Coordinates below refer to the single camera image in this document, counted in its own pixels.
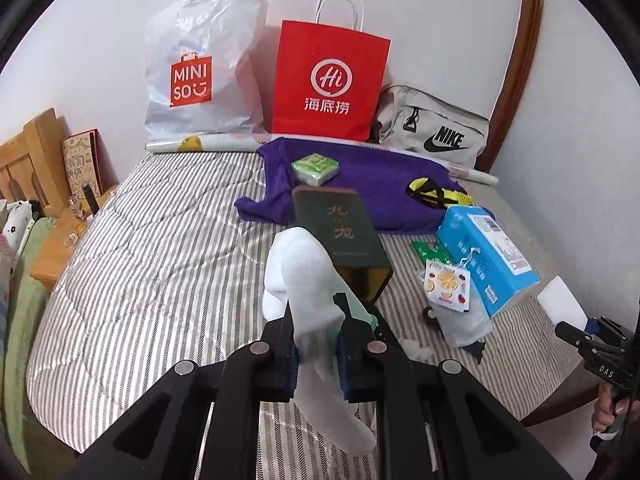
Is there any brown wooden door frame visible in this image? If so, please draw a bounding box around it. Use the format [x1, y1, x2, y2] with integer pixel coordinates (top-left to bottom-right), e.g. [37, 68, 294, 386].
[476, 0, 544, 172]

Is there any white Miniso plastic bag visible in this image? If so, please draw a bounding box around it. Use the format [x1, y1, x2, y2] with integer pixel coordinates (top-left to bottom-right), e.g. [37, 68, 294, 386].
[144, 0, 268, 142]

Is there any blue tissue box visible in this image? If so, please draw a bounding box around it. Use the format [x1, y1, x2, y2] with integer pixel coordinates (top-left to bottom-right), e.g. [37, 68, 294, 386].
[436, 206, 540, 318]

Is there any striped grey quilt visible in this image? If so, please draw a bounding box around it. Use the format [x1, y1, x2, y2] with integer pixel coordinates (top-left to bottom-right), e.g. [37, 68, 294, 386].
[26, 153, 579, 452]

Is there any grey Nike bag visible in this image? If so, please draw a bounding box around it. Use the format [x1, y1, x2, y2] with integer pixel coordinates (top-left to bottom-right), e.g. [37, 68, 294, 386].
[370, 84, 489, 168]

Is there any person right hand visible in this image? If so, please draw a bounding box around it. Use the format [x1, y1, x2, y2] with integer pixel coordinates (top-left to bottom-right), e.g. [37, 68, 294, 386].
[591, 382, 639, 434]

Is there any green tissue pack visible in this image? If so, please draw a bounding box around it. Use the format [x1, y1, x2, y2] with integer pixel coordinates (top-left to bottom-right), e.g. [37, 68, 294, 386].
[291, 153, 340, 186]

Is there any dark green open box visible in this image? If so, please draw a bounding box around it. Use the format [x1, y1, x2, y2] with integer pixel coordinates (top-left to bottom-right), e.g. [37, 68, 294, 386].
[292, 185, 393, 304]

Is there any white sponge block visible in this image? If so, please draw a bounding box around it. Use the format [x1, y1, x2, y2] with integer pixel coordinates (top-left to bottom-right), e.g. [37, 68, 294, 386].
[537, 275, 588, 330]

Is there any wooden headboard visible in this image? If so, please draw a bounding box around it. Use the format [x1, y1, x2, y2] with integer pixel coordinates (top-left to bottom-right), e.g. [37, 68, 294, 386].
[0, 108, 70, 217]

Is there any purple cloth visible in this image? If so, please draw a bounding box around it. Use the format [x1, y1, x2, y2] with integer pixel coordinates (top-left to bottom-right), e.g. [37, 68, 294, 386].
[235, 138, 465, 235]

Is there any pale green translucent bag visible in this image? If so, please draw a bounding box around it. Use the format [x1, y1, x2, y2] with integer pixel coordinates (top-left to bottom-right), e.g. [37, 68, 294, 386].
[345, 288, 378, 330]

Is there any white sock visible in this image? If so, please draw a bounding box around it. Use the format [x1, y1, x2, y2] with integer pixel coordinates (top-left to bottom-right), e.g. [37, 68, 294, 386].
[262, 226, 376, 456]

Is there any fruit print tissue pack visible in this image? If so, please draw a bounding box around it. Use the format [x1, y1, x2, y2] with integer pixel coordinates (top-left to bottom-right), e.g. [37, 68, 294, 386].
[424, 260, 471, 313]

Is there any red Hi paper bag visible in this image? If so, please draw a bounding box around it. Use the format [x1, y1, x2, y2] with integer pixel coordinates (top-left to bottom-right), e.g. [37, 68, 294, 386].
[271, 0, 390, 142]

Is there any brown decorated book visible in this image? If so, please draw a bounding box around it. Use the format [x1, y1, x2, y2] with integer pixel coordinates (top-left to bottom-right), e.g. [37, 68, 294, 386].
[62, 129, 104, 196]

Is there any small green packet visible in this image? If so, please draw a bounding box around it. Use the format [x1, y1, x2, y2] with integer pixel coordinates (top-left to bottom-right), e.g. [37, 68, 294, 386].
[411, 240, 452, 263]

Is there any yellow black mesh item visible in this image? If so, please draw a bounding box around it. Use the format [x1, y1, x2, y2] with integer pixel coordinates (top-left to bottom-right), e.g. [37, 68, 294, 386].
[406, 177, 475, 209]

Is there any white plush toy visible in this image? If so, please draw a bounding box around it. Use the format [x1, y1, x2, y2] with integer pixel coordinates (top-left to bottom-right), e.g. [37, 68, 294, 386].
[1, 200, 34, 256]

